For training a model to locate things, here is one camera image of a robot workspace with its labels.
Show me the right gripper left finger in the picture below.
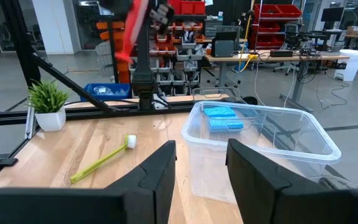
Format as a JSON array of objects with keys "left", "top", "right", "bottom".
[{"left": 0, "top": 139, "right": 178, "bottom": 224}]

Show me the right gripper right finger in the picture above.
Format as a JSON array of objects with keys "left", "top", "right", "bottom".
[{"left": 224, "top": 138, "right": 358, "bottom": 224}]

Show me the yellow-green dish brush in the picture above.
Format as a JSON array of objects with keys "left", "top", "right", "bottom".
[{"left": 70, "top": 134, "right": 138, "bottom": 184}]

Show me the blue cellulose sponge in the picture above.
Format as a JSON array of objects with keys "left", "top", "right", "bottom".
[
  {"left": 208, "top": 117, "right": 245, "bottom": 133},
  {"left": 203, "top": 106, "right": 237, "bottom": 119}
]

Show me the parts rack with small bins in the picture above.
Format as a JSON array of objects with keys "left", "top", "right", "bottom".
[{"left": 95, "top": 0, "right": 208, "bottom": 97}]

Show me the black box on desk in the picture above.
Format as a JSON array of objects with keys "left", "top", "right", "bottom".
[{"left": 211, "top": 30, "right": 239, "bottom": 58}]

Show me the tall clear plastic bin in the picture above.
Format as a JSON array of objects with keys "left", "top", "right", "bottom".
[{"left": 180, "top": 100, "right": 342, "bottom": 205}]

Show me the blue plastic crate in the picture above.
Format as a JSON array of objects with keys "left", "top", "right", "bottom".
[{"left": 80, "top": 82, "right": 132, "bottom": 102}]

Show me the green plant in white pot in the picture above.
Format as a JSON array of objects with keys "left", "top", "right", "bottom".
[{"left": 26, "top": 79, "right": 71, "bottom": 133}]

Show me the shelf with red bins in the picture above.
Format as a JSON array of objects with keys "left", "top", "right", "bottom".
[{"left": 252, "top": 3, "right": 303, "bottom": 52}]

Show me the wooden top desk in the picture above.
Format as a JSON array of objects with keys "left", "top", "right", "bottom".
[{"left": 203, "top": 49, "right": 351, "bottom": 114}]

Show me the white trash bin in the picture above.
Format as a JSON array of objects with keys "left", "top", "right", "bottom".
[{"left": 333, "top": 49, "right": 358, "bottom": 82}]

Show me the black computer monitor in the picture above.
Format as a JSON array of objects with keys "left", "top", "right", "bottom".
[{"left": 321, "top": 6, "right": 344, "bottom": 22}]

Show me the yellow power cable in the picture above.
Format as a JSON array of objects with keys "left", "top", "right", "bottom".
[{"left": 237, "top": 0, "right": 259, "bottom": 74}]

